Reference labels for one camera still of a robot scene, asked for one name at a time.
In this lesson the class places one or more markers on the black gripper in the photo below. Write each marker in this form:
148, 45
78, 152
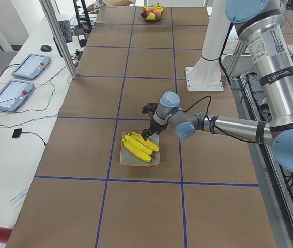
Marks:
156, 127

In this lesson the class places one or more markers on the greenish yellow banana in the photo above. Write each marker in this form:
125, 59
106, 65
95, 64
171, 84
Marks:
138, 144

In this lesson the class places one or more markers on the red apple left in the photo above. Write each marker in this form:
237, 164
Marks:
150, 9

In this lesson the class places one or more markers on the red apple right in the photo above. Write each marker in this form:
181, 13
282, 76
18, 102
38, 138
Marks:
157, 13

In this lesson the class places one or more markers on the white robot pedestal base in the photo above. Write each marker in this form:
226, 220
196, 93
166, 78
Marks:
205, 75

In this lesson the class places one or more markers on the black computer mouse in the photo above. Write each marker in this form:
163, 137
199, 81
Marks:
45, 48

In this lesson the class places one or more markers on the green pear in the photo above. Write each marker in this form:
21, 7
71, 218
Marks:
151, 16

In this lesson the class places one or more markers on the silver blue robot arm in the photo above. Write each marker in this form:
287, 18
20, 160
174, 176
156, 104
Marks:
258, 23

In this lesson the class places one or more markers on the square blue plate orange rim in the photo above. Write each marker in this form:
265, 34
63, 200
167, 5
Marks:
128, 159

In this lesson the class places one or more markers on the blue teach pendant far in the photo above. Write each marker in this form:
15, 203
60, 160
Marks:
32, 66

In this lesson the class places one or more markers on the black keyboard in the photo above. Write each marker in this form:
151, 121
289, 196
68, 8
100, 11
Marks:
66, 30

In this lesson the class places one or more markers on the blue teach pendant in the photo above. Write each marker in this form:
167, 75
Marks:
32, 66
13, 94

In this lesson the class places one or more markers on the small black box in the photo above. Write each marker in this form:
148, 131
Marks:
17, 133

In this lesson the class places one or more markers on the red apple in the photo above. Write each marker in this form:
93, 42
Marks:
157, 13
150, 9

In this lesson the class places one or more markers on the aluminium frame post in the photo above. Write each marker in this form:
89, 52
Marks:
58, 36

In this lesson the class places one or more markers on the yellow curved banana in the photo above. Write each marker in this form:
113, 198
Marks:
148, 143

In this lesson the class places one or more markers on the blue teach pendant near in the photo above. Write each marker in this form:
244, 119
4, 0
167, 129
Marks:
13, 94

